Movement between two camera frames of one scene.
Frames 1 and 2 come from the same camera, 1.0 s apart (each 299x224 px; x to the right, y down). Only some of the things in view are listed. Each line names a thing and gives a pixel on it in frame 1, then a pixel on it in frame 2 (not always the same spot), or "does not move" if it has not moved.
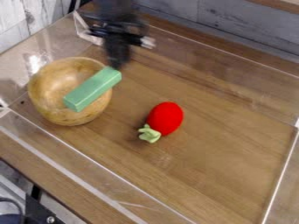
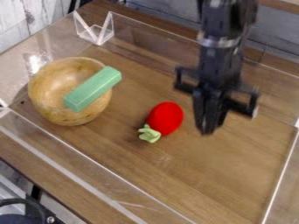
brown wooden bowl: (53, 80) does not move
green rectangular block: (102, 82) does not move
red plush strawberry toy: (165, 119) does not move
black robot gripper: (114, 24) → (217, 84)
